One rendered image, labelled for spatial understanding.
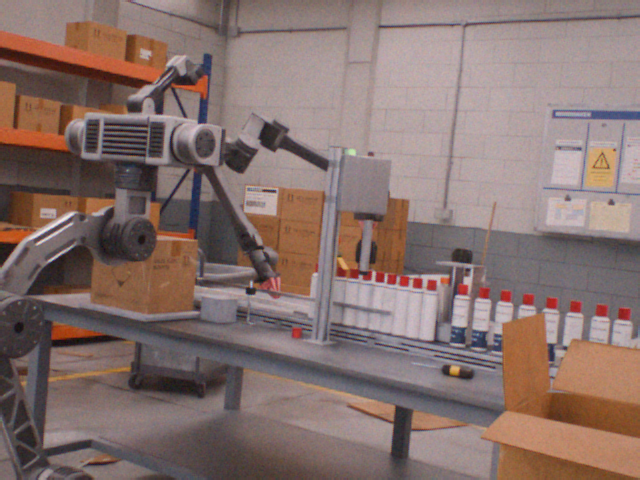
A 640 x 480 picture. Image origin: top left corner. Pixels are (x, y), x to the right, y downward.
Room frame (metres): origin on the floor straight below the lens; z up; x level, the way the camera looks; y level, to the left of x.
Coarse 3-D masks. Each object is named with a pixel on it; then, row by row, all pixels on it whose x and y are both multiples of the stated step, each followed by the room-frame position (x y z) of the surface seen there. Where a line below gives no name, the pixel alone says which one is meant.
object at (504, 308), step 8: (504, 296) 2.79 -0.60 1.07; (496, 304) 2.81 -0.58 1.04; (504, 304) 2.79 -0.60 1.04; (512, 304) 2.80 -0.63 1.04; (496, 312) 2.80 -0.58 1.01; (504, 312) 2.78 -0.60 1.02; (512, 312) 2.80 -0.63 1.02; (496, 320) 2.80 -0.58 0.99; (504, 320) 2.78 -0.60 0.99; (496, 328) 2.80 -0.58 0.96; (496, 336) 2.79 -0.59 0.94; (496, 344) 2.79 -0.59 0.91; (496, 352) 2.79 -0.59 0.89
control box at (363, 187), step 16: (352, 160) 2.98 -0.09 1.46; (368, 160) 3.00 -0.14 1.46; (384, 160) 3.02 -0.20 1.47; (352, 176) 2.98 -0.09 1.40; (368, 176) 3.00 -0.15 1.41; (384, 176) 3.02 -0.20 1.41; (352, 192) 2.99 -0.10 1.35; (368, 192) 3.01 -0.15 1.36; (384, 192) 3.02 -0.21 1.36; (336, 208) 3.01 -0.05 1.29; (352, 208) 2.99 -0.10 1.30; (368, 208) 3.01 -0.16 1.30; (384, 208) 3.03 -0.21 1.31
